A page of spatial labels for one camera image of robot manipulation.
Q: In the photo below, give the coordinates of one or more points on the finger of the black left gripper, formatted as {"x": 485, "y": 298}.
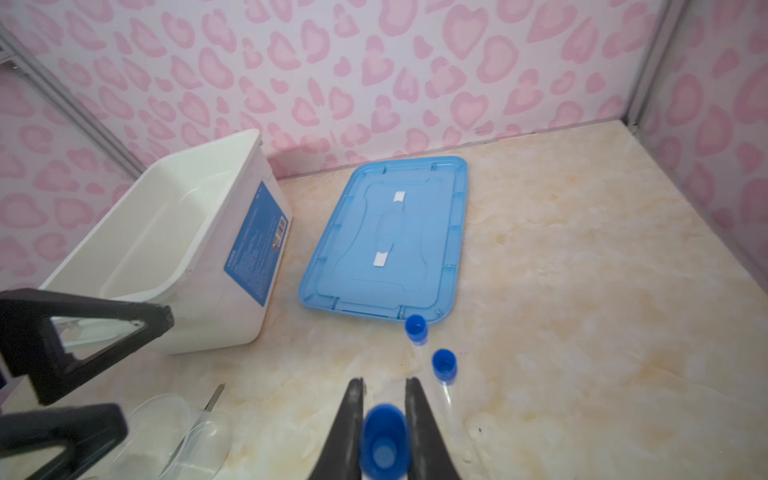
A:
{"x": 61, "y": 341}
{"x": 82, "y": 436}

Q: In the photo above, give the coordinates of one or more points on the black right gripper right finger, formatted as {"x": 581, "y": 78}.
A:
{"x": 430, "y": 458}

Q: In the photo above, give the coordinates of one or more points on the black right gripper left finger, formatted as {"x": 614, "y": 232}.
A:
{"x": 339, "y": 458}

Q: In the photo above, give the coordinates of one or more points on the test tube blue cap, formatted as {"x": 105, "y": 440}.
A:
{"x": 445, "y": 368}
{"x": 416, "y": 329}
{"x": 385, "y": 450}

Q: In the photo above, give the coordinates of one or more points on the small glass beaker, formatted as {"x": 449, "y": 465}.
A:
{"x": 156, "y": 427}

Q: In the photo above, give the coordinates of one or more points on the glass stirring rod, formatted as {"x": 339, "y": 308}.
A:
{"x": 202, "y": 416}

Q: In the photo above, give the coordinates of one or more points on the blue plastic bin lid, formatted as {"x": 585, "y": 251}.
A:
{"x": 392, "y": 246}

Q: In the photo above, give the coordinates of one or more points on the white plastic storage bin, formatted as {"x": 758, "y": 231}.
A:
{"x": 202, "y": 231}

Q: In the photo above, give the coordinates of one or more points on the left rear corner post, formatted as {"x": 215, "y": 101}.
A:
{"x": 16, "y": 56}

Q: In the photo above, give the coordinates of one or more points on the aluminium corner frame post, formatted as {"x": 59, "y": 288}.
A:
{"x": 670, "y": 17}

